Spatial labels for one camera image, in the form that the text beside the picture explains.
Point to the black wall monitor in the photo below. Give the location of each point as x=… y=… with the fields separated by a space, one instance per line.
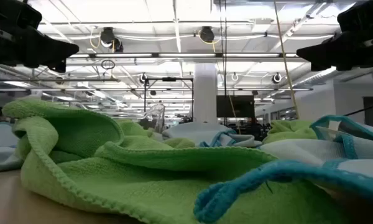
x=236 y=105

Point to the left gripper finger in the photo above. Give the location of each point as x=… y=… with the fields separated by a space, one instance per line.
x=57 y=67
x=46 y=49

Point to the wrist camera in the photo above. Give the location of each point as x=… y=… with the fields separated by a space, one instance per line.
x=363 y=15
x=12 y=14

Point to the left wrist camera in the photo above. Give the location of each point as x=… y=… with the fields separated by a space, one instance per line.
x=12 y=14

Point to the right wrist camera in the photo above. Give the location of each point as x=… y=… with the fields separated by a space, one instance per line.
x=363 y=15

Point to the clear plastic bin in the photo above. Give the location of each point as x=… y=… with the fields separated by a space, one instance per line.
x=157 y=116

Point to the long ceiling light bar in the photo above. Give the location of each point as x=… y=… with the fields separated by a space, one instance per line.
x=186 y=55

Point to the black rig frame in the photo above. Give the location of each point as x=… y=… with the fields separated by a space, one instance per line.
x=145 y=93

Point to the green microfiber towel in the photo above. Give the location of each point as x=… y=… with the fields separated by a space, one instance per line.
x=112 y=186
x=286 y=130

